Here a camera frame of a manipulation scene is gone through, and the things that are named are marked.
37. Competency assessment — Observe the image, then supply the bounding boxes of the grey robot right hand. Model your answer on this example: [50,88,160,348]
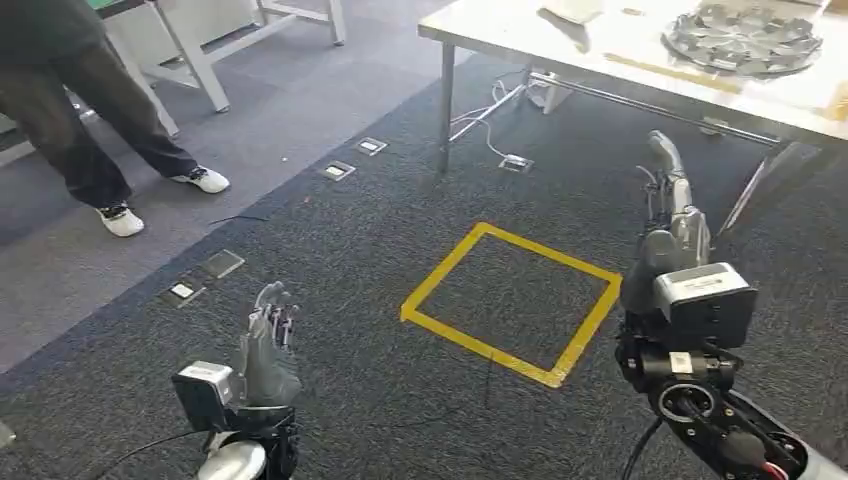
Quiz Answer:
[619,129,713,318]

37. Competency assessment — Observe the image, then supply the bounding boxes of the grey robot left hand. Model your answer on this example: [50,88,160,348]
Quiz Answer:
[231,281,304,409]

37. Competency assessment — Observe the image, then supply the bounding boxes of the black flat board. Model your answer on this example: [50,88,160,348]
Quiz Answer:
[717,140,824,238]

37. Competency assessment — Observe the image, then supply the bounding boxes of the white power adapter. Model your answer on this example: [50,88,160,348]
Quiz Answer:
[528,71,575,115]

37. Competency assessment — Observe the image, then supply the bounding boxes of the silver wheel hubcap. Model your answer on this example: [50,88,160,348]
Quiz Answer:
[661,1,825,79]

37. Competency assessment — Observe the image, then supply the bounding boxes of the person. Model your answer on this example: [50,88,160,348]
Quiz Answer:
[0,0,232,240]

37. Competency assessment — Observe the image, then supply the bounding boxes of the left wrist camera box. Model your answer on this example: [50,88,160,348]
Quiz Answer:
[170,360,236,433]

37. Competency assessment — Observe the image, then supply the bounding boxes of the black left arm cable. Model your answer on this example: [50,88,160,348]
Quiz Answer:
[86,429,200,480]

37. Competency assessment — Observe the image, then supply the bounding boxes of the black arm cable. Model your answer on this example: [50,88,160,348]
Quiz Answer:
[621,415,665,480]
[86,429,200,480]

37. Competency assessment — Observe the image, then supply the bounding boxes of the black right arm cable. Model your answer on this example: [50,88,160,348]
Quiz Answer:
[621,415,665,480]

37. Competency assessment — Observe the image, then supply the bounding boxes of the white power cables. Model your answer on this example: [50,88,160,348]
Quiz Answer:
[449,78,531,164]

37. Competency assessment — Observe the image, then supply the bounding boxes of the white table frame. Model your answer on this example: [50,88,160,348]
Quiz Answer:
[102,0,348,139]

